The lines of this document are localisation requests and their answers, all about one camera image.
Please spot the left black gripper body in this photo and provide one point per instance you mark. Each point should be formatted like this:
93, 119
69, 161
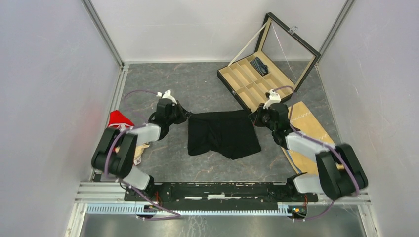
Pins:
178, 116

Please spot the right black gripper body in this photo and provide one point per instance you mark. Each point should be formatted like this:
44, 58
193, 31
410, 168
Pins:
262, 119

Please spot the black underwear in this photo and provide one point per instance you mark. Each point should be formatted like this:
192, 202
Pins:
229, 133

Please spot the blue striped boxer shorts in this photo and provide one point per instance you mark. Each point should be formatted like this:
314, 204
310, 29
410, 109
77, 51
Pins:
259, 66

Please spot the black compartment box glass lid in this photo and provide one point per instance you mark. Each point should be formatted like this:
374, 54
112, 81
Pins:
275, 58

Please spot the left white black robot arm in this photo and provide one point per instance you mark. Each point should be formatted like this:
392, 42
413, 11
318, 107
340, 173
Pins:
115, 151

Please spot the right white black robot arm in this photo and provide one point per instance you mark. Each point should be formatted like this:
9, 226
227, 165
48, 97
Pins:
339, 172

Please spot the beige underwear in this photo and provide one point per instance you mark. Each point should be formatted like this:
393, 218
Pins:
138, 153

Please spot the red underwear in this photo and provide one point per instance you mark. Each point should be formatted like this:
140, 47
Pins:
118, 121

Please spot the tan cloth mat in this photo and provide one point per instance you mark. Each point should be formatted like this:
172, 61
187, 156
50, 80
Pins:
303, 119

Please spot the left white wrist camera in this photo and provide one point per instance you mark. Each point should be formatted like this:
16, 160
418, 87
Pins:
167, 95

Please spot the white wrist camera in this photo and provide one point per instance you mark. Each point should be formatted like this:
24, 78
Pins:
272, 98
167, 95

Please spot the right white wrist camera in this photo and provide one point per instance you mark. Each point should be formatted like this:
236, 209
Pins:
272, 98

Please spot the white cable tray strip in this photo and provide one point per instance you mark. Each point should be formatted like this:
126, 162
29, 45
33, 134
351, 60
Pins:
143, 210

